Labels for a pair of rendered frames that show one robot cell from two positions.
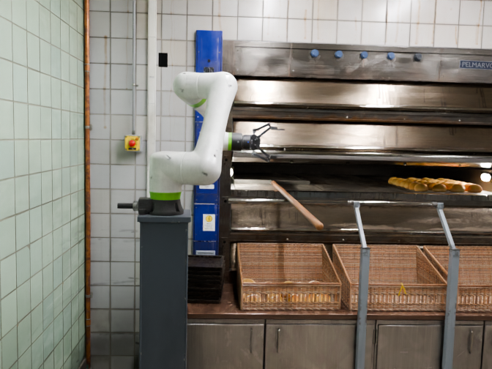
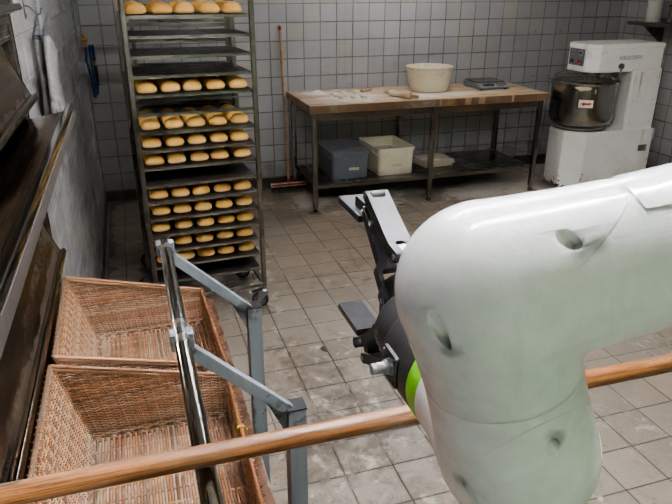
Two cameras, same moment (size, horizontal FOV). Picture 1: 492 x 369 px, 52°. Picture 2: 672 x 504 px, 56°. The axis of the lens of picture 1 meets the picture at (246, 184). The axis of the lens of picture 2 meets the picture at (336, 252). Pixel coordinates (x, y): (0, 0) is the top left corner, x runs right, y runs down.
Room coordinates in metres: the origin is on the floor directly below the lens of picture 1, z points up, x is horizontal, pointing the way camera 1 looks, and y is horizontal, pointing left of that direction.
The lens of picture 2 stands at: (2.82, 0.47, 1.78)
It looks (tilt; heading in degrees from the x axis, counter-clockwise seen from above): 23 degrees down; 255
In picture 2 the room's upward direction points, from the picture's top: straight up
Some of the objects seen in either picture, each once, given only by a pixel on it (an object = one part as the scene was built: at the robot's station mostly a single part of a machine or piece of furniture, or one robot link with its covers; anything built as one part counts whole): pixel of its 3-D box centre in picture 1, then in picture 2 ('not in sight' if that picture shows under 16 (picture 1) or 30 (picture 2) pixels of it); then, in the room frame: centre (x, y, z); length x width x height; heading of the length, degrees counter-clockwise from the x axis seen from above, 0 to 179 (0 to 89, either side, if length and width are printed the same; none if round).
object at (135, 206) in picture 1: (151, 205); not in sight; (2.02, 0.38, 1.23); 0.26 x 0.15 x 0.06; 97
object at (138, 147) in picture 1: (133, 143); not in sight; (3.09, 0.69, 1.46); 0.10 x 0.07 x 0.10; 93
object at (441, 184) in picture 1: (432, 184); not in sight; (3.69, -1.36, 1.21); 0.61 x 0.48 x 0.06; 3
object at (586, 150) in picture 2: not in sight; (595, 116); (-0.97, -4.58, 0.66); 0.92 x 0.59 x 1.32; 3
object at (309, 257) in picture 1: (285, 274); not in sight; (2.92, -0.24, 0.72); 0.56 x 0.49 x 0.28; 94
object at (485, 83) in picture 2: not in sight; (486, 83); (-0.04, -4.98, 0.94); 0.32 x 0.30 x 0.07; 93
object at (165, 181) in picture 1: (168, 174); not in sight; (2.03, 0.31, 1.36); 0.16 x 0.13 x 0.19; 76
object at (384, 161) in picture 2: not in sight; (385, 155); (0.95, -4.88, 0.35); 0.50 x 0.36 x 0.24; 95
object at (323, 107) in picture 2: not in sight; (414, 142); (0.67, -4.89, 0.45); 2.20 x 0.80 x 0.90; 3
